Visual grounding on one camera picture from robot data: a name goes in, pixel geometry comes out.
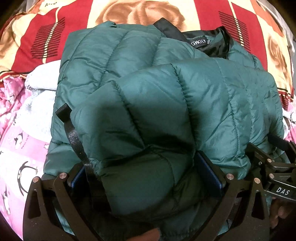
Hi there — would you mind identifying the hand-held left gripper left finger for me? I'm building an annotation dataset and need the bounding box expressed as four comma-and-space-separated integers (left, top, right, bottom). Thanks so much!
22, 163, 102, 241

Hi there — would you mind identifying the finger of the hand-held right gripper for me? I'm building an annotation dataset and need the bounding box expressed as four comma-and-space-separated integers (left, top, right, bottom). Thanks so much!
267, 136, 294, 151
245, 143, 296, 172

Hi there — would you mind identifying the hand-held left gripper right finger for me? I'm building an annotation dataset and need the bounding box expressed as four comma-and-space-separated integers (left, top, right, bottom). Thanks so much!
196, 151, 270, 241

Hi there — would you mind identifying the green quilted jacket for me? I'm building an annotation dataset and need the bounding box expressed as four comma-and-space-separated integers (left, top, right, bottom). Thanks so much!
44, 20, 290, 241

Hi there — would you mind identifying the person's right hand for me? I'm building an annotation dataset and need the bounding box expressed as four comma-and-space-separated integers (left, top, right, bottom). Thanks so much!
269, 199, 290, 231

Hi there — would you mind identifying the pink penguin blanket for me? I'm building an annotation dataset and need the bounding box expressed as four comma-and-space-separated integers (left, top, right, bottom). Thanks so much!
0, 74, 295, 223

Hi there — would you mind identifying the white fleece cloth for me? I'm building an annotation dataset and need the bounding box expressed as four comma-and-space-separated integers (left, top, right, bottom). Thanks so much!
23, 61, 62, 145

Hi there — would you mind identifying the red orange patchwork quilt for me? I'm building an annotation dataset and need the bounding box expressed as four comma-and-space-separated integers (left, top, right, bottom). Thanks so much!
0, 0, 296, 112

